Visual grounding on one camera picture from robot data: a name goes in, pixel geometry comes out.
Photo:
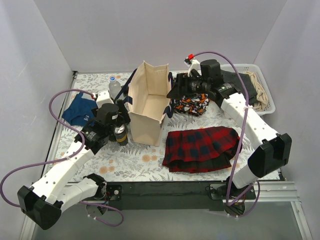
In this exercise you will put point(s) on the beige canvas tote bag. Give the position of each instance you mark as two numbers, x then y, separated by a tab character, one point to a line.
148	102

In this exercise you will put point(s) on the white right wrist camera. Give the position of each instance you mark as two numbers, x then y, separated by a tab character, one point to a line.
193	64

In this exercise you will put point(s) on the white plastic basket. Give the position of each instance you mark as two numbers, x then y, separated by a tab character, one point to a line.
242	68

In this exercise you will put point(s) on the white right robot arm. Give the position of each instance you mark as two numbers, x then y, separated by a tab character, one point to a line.
271	149

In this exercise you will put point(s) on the floral tablecloth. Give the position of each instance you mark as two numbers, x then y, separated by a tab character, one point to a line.
137	162

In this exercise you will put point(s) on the red plaid skirt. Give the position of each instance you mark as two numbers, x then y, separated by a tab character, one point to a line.
200	150

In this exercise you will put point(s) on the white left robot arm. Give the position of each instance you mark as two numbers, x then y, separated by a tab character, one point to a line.
46	199

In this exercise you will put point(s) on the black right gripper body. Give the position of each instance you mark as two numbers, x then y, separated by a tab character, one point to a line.
180	84

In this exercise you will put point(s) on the blue cap Pocari bottle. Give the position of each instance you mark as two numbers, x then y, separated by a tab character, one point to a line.
114	87

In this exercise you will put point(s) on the blue folded garment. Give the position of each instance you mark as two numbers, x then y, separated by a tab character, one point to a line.
79	111

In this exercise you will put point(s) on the silver top can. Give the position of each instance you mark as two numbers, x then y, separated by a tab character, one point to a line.
121	134

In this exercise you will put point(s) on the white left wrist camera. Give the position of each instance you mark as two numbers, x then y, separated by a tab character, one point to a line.
102	97

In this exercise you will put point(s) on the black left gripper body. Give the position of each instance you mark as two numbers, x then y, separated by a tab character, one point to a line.
122	116

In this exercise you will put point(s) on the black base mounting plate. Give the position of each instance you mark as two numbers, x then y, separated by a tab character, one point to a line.
167	195

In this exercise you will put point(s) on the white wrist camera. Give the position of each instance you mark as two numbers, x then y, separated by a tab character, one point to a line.
193	64
102	97

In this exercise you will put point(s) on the orange black patterned garment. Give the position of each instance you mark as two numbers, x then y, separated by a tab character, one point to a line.
196	105

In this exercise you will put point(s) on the dark grey dotted cloth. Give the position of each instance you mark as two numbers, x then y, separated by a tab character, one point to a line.
233	78

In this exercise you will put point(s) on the beige cloth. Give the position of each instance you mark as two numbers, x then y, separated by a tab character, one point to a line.
261	97

